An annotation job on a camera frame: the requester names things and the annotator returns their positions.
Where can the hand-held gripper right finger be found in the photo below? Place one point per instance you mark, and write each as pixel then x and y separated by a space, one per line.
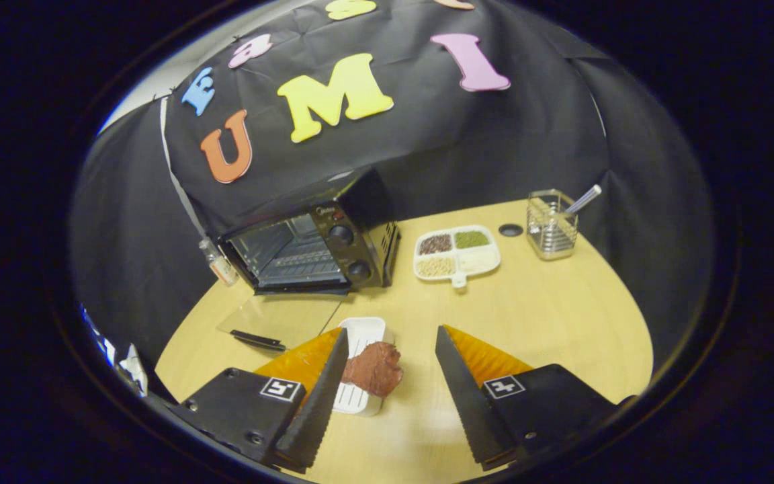
pixel 467 403

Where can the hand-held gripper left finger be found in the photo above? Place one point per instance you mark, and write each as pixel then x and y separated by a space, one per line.
pixel 320 410

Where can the brown steak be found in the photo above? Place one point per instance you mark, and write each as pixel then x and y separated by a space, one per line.
pixel 373 370

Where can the white rectangular tray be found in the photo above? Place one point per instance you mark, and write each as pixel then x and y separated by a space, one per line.
pixel 367 329

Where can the black toaster oven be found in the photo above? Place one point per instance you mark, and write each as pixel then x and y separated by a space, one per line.
pixel 343 235

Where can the white divided plate with grains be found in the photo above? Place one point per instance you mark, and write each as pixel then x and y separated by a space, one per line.
pixel 474 261

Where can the small glass bottle orange label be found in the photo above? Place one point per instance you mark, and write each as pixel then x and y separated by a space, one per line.
pixel 222 269

